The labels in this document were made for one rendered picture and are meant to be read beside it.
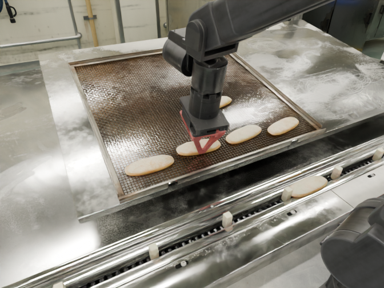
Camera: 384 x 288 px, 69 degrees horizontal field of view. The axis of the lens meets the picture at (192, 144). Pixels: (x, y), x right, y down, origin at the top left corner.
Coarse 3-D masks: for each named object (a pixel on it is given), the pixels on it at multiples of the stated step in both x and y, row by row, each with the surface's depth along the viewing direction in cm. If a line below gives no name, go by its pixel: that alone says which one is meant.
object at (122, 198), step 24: (72, 72) 75; (96, 72) 79; (240, 72) 85; (96, 96) 71; (240, 96) 76; (144, 120) 66; (168, 120) 66; (240, 120) 68; (312, 120) 70; (120, 144) 59; (264, 144) 63; (288, 144) 63; (120, 168) 55; (216, 168) 56; (120, 192) 50; (144, 192) 50
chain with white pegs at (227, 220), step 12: (336, 168) 60; (288, 192) 54; (276, 204) 55; (228, 216) 49; (240, 216) 53; (216, 228) 51; (192, 240) 49; (156, 252) 44; (132, 264) 45; (108, 276) 43
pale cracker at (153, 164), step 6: (156, 156) 57; (162, 156) 57; (168, 156) 57; (138, 162) 55; (144, 162) 55; (150, 162) 55; (156, 162) 55; (162, 162) 55; (168, 162) 56; (126, 168) 54; (132, 168) 54; (138, 168) 54; (144, 168) 54; (150, 168) 54; (156, 168) 55; (162, 168) 55; (132, 174) 53; (138, 174) 53; (144, 174) 54
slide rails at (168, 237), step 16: (352, 160) 65; (304, 176) 60; (352, 176) 60; (272, 192) 57; (320, 192) 57; (224, 208) 53; (240, 208) 53; (272, 208) 53; (192, 224) 50; (208, 224) 50; (240, 224) 50; (160, 240) 47; (176, 240) 48; (208, 240) 47; (112, 256) 45; (128, 256) 45; (176, 256) 45; (80, 272) 43; (96, 272) 43; (128, 272) 43; (144, 272) 43
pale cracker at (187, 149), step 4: (200, 140) 61; (204, 140) 61; (208, 140) 61; (184, 144) 60; (188, 144) 60; (192, 144) 59; (204, 144) 60; (216, 144) 60; (220, 144) 61; (180, 148) 59; (184, 148) 59; (188, 148) 59; (192, 148) 59; (212, 148) 60; (216, 148) 60; (180, 152) 58; (184, 152) 58; (188, 152) 58; (192, 152) 58; (196, 152) 58; (208, 152) 60
